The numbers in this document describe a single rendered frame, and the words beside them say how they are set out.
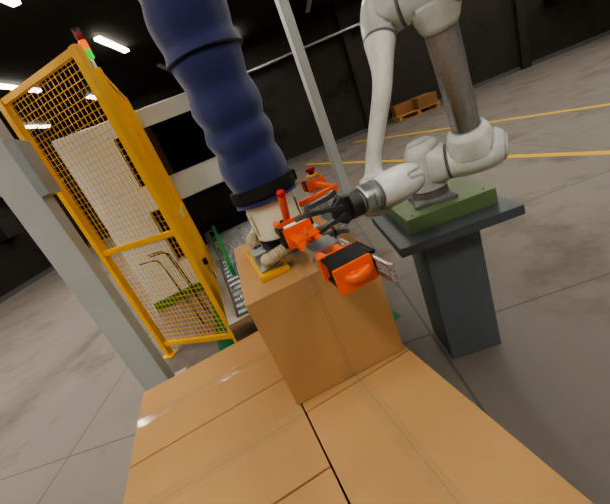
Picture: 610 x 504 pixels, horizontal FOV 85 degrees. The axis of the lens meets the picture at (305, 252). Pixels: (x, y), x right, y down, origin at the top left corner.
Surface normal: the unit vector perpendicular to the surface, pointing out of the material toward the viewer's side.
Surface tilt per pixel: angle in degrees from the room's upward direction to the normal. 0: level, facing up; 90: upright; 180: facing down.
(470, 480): 0
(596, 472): 0
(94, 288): 90
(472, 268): 90
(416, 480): 0
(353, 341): 90
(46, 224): 90
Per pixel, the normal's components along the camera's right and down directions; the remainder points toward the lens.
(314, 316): 0.25, 0.27
